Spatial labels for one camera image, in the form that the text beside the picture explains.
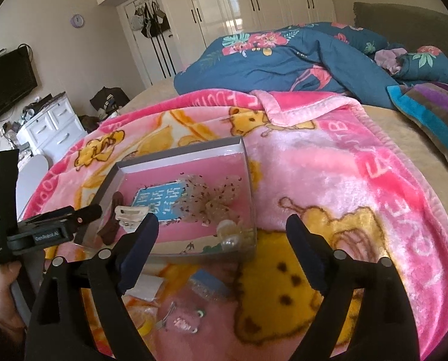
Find white earring card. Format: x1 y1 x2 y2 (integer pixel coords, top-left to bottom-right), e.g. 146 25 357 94
124 274 164 302

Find dark brown hair claw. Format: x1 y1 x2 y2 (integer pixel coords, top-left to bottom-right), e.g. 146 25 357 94
98 192 123 245

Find silver hair clip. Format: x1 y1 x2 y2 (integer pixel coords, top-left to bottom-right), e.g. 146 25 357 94
155 301 177 330

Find white drawer dresser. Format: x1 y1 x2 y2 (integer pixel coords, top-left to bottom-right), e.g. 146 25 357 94
16 92 86 165

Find sheer floral hair scrunchie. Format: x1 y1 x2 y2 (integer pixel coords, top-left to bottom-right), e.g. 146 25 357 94
175 175 242 225

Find purple wall clock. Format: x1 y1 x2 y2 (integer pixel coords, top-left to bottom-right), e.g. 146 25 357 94
70 14 84 29

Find blue hair pin pack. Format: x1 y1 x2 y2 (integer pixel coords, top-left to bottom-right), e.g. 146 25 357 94
188 269 230 301

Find cream hair claw clip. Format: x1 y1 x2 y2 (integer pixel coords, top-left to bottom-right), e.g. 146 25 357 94
114 205 150 233

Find small earrings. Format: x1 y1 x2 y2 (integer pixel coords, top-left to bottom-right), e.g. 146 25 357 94
167 308 206 334

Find black wall television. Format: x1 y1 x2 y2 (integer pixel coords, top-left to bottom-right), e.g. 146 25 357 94
0 43 37 116

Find pink cartoon bear blanket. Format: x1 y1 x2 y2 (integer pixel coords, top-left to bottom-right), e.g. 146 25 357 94
25 90 448 360

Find green upholstered headboard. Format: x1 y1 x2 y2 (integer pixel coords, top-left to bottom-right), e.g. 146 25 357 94
353 2 448 58

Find striped colourful pillow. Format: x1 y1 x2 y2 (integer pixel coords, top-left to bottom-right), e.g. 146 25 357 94
387 82 448 163

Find blue printed card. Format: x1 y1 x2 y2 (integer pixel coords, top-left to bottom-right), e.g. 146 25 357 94
131 181 184 222

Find pearl hair tie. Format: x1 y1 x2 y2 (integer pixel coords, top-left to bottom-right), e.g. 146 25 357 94
215 218 248 254

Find grey shallow cardboard tray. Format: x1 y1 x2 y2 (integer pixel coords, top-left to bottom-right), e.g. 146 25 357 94
75 136 256 263

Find hanging bags on door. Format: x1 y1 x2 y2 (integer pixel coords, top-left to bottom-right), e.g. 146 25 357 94
129 1 170 38

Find blue floral duvet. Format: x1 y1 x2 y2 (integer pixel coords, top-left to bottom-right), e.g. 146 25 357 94
173 22 448 108

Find person's left hand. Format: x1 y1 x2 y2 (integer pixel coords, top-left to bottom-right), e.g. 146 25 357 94
0 262 25 338

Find yellow rings plastic bag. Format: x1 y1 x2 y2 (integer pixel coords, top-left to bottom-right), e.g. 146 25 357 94
123 296 159 338

